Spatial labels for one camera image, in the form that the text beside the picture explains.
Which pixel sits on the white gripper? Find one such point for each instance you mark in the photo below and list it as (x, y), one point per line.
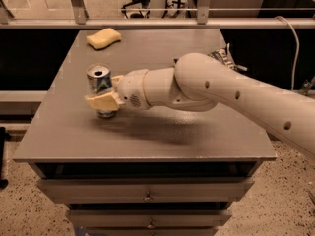
(132, 88)

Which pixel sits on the Red Bull can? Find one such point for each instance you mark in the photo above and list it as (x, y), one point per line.
(99, 78)

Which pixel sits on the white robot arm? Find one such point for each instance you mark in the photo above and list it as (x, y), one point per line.
(197, 83)

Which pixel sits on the yellow sponge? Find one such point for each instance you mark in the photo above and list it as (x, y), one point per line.
(103, 38)

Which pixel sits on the grey metal railing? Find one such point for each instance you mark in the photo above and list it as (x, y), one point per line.
(185, 14)

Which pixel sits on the black office chair base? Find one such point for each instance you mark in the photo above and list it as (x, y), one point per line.
(136, 4)

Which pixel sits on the grey drawer cabinet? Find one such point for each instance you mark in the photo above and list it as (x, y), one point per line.
(66, 140)

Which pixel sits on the top grey drawer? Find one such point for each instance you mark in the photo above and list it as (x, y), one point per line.
(102, 191)

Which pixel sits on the grey drawer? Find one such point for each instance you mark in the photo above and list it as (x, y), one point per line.
(102, 191)
(148, 218)

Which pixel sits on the black object at left edge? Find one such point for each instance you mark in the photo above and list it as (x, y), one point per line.
(4, 136)

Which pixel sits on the blue chip bag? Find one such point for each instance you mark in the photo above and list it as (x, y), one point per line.
(218, 59)

